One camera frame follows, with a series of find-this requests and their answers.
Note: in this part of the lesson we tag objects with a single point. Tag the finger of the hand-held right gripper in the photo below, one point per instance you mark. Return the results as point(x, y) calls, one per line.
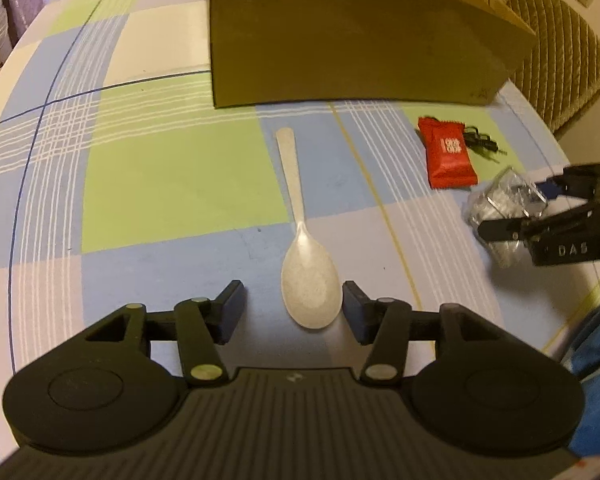
point(580, 177)
point(505, 230)

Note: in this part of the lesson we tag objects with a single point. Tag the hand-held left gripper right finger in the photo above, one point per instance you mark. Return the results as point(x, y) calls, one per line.
point(356, 316)

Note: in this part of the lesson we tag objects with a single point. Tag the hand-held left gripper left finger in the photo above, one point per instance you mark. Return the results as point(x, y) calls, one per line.
point(230, 315)

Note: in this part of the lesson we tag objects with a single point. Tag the clear bag of metal clips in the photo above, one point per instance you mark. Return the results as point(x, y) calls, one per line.
point(505, 205)

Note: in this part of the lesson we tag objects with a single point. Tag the white plastic spoon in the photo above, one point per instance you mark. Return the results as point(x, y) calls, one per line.
point(310, 280)

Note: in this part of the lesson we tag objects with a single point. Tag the brown cardboard box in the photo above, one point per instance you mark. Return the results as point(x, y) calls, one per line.
point(355, 45)

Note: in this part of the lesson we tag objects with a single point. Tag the red snack packet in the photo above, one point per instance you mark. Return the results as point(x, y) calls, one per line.
point(447, 152)

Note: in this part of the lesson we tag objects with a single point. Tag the person's blue clothing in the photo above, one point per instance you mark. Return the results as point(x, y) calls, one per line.
point(597, 360)

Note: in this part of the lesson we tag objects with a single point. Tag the quilted beige chair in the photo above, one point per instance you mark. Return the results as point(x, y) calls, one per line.
point(560, 55)

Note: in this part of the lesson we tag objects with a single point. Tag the checked tablecloth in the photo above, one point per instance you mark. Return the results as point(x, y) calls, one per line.
point(155, 160)

